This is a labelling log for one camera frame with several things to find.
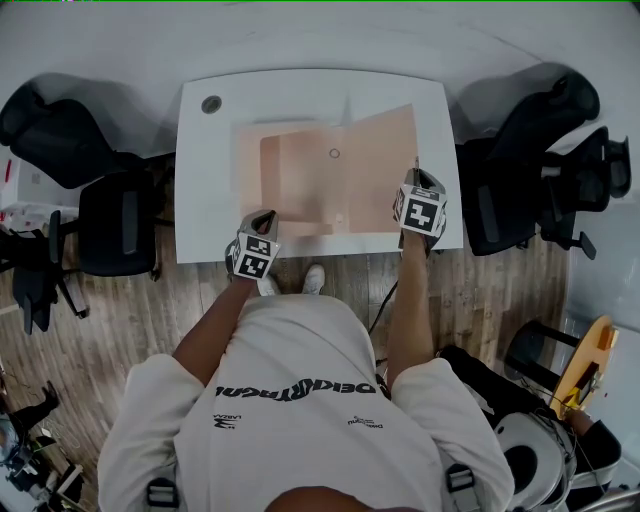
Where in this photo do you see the white table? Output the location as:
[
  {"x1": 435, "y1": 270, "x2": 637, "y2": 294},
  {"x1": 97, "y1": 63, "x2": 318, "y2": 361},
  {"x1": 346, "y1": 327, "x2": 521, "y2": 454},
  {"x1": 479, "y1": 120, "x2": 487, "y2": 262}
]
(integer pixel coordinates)
[{"x1": 173, "y1": 67, "x2": 465, "y2": 266}]

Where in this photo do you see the person's white printed shirt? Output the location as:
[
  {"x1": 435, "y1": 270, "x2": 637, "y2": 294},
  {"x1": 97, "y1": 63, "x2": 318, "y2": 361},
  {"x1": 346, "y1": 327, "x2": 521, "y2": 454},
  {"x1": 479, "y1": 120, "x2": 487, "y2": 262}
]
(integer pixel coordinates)
[{"x1": 96, "y1": 293, "x2": 517, "y2": 512}]

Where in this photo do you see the person's right white shoe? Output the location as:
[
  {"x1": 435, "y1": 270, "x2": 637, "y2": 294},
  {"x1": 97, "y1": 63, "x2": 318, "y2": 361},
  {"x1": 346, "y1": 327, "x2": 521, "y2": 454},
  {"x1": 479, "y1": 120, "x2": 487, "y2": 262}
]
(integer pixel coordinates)
[{"x1": 300, "y1": 263, "x2": 327, "y2": 297}]

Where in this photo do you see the white water dispenser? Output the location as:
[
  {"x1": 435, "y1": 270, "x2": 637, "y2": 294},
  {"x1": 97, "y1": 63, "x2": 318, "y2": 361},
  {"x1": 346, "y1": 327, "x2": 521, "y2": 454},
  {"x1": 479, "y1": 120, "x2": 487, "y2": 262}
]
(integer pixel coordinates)
[{"x1": 0, "y1": 157, "x2": 80, "y2": 227}]

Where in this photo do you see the black floor cable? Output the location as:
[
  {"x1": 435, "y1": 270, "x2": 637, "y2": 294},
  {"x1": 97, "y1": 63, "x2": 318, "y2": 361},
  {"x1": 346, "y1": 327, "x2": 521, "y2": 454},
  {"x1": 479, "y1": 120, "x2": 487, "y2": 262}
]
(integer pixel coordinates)
[{"x1": 366, "y1": 278, "x2": 402, "y2": 342}]

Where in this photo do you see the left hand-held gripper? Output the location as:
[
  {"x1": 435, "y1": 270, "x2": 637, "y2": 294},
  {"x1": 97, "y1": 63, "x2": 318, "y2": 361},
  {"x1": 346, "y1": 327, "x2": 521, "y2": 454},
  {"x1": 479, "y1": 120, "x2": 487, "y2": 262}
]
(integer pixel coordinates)
[{"x1": 224, "y1": 210, "x2": 282, "y2": 282}]

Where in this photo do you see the black stool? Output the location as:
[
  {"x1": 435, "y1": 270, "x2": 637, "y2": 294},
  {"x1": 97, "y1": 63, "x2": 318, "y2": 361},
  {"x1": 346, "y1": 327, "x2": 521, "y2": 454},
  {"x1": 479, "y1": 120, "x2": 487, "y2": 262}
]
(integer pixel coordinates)
[{"x1": 503, "y1": 319, "x2": 581, "y2": 387}]

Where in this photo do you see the beige cardboard sheet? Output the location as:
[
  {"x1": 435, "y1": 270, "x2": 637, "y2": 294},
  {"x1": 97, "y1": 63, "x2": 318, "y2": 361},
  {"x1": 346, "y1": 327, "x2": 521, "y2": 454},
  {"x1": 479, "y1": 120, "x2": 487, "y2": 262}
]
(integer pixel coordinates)
[{"x1": 233, "y1": 102, "x2": 421, "y2": 237}]

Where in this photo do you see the black harness buckle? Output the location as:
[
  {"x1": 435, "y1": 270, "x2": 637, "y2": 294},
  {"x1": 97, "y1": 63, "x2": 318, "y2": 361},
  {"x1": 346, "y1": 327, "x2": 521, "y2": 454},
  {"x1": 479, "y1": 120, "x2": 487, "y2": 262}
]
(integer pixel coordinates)
[
  {"x1": 443, "y1": 463, "x2": 482, "y2": 512},
  {"x1": 146, "y1": 477, "x2": 181, "y2": 512}
]

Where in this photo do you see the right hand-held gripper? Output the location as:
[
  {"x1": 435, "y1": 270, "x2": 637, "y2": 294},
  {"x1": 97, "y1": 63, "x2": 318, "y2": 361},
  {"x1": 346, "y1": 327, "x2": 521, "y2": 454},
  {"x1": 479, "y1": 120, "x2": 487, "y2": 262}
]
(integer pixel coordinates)
[{"x1": 392, "y1": 168, "x2": 450, "y2": 252}]

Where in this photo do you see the person's right forearm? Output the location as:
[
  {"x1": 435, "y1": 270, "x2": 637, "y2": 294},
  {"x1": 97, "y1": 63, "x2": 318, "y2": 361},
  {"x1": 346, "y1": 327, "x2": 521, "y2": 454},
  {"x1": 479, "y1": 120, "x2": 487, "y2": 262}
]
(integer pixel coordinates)
[{"x1": 386, "y1": 230, "x2": 435, "y2": 387}]

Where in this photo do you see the person's left forearm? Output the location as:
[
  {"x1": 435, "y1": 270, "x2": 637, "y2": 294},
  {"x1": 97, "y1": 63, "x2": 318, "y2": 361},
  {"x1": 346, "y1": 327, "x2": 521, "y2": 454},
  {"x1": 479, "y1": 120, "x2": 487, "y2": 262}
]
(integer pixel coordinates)
[{"x1": 172, "y1": 276, "x2": 262, "y2": 387}]

